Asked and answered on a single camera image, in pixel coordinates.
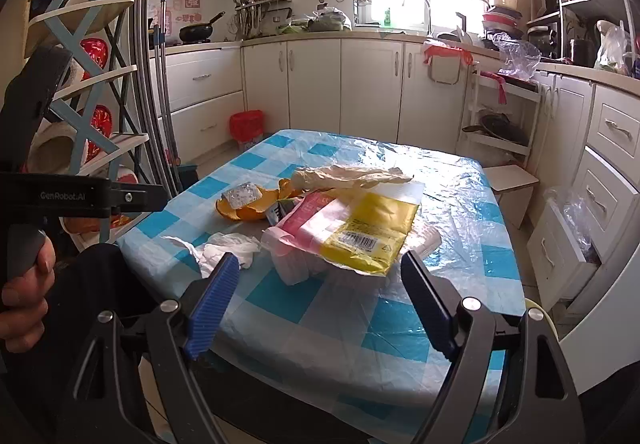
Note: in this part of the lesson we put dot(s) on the white trolley rack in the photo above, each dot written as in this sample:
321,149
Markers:
500,151

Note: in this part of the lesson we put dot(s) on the black kettle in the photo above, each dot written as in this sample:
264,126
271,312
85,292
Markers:
580,51

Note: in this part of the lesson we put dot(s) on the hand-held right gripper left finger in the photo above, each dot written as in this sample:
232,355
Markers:
215,304

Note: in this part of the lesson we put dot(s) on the dark pan on trolley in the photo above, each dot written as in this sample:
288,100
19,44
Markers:
495,126

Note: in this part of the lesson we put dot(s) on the small orange peel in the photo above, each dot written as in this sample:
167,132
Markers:
287,189

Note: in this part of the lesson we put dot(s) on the pink wall stickers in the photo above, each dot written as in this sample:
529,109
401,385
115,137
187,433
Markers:
185,9

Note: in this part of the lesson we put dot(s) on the hanging frame with red bag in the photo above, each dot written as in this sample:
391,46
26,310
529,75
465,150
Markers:
445,55

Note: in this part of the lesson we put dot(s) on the red printed bag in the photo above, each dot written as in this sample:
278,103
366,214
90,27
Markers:
95,53
100,121

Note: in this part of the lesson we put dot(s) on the beige plastic wrapper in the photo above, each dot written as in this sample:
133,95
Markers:
340,176

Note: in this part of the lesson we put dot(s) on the black frying pan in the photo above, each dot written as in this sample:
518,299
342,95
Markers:
197,31

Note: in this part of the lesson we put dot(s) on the yellow plastic packet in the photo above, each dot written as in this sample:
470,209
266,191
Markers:
370,229

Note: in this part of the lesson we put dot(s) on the green dish soap bottle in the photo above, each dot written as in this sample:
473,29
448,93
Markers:
387,16

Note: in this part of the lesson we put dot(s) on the person's left hand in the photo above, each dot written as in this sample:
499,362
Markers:
22,301

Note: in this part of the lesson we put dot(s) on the large orange peel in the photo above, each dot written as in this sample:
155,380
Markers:
245,214

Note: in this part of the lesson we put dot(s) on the white tissue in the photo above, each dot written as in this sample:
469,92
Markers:
225,249

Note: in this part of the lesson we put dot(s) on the bag of green vegetables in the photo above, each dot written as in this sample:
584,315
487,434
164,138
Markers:
327,19

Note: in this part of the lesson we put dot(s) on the clear crumpled plastic bag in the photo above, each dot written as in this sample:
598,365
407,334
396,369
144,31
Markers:
517,56

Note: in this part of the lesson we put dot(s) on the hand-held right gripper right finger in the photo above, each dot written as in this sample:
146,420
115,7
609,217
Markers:
430,309

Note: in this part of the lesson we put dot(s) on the blue dustpan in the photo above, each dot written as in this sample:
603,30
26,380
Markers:
187,174

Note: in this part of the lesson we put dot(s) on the wall utensil rack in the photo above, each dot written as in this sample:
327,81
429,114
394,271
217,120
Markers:
255,4

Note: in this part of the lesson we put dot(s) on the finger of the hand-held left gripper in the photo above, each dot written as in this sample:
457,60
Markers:
142,199

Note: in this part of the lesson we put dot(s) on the pink plastic bag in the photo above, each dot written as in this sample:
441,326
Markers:
305,221

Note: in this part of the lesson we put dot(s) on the metal sink faucet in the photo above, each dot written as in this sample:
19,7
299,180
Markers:
427,11

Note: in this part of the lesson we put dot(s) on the small wooden stool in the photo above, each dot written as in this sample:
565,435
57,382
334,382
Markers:
510,184

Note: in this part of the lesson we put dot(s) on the blue checked plastic tablecloth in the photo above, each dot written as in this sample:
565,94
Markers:
310,314

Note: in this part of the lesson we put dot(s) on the white countertop shelf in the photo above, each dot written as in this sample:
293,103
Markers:
595,4

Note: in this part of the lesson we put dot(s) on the black microwave oven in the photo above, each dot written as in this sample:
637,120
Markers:
542,34

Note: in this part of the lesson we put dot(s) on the white kitchen base cabinets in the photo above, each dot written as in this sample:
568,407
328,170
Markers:
370,84

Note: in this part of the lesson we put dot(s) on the white plastic bag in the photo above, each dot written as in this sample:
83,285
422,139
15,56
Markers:
612,46

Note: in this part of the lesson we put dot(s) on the foil blister pack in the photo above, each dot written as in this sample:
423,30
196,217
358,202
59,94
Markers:
241,194

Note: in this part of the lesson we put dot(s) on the clear plastic bag in drawer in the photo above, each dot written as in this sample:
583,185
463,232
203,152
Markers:
575,219

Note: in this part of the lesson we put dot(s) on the open white drawer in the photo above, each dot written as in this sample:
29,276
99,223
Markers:
550,249

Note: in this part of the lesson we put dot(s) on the red waste bin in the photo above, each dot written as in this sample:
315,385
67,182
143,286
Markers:
246,126

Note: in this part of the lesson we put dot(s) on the stack of dishes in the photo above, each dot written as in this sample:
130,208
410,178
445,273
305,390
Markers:
500,16

